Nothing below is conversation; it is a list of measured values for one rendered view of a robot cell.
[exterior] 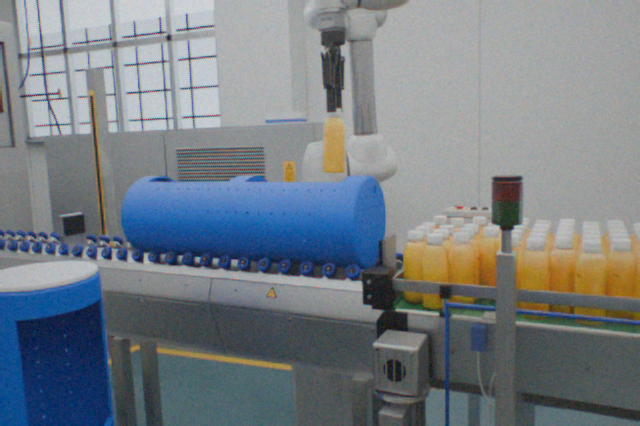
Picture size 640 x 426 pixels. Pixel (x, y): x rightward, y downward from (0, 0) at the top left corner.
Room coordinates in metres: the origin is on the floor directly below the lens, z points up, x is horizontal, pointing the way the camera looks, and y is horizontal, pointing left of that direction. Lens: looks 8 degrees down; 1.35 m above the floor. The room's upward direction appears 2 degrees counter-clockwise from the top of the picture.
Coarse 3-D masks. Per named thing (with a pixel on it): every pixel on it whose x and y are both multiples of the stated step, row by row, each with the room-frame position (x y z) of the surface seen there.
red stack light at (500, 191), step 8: (496, 184) 1.11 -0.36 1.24; (504, 184) 1.09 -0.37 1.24; (512, 184) 1.09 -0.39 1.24; (520, 184) 1.10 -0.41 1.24; (496, 192) 1.11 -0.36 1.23; (504, 192) 1.09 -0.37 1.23; (512, 192) 1.09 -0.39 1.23; (520, 192) 1.10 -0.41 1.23; (496, 200) 1.10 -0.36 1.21; (504, 200) 1.09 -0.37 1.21; (512, 200) 1.09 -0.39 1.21; (520, 200) 1.09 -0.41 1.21
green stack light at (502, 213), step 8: (496, 208) 1.11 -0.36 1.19; (504, 208) 1.09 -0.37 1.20; (512, 208) 1.09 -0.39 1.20; (520, 208) 1.10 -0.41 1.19; (496, 216) 1.11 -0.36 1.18; (504, 216) 1.09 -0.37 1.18; (512, 216) 1.09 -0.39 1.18; (520, 216) 1.10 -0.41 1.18; (496, 224) 1.11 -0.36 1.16; (504, 224) 1.09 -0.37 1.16; (512, 224) 1.09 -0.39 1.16; (520, 224) 1.10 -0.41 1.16
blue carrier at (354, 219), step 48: (144, 192) 1.88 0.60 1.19; (192, 192) 1.79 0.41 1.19; (240, 192) 1.71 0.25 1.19; (288, 192) 1.64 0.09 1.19; (336, 192) 1.57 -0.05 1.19; (144, 240) 1.87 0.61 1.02; (192, 240) 1.77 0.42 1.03; (240, 240) 1.68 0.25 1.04; (288, 240) 1.60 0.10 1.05; (336, 240) 1.53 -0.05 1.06
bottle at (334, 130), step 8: (328, 120) 1.67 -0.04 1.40; (336, 120) 1.66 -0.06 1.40; (328, 128) 1.66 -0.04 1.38; (336, 128) 1.65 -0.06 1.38; (344, 128) 1.67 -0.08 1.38; (328, 136) 1.66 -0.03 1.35; (336, 136) 1.65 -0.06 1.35; (344, 136) 1.67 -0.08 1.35; (328, 144) 1.66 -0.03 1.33; (336, 144) 1.65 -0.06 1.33; (344, 144) 1.67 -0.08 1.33; (328, 152) 1.66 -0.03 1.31; (336, 152) 1.65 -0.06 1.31; (344, 152) 1.67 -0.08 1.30; (328, 160) 1.66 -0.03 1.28; (336, 160) 1.65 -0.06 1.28; (344, 160) 1.67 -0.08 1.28; (328, 168) 1.66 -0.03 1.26; (336, 168) 1.65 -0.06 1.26; (344, 168) 1.67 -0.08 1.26
